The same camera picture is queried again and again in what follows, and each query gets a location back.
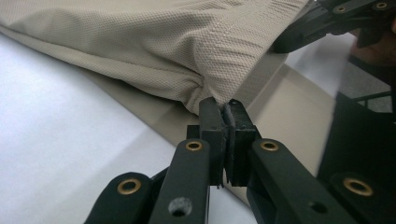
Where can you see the beige pants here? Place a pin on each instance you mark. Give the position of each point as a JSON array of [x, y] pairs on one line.
[[140, 53]]

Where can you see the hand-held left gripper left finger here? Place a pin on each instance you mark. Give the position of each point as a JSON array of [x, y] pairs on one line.
[[214, 130]]

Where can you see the white table mat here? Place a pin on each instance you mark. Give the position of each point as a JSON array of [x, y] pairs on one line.
[[62, 130]]

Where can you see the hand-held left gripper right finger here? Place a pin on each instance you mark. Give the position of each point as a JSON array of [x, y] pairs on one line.
[[241, 130]]

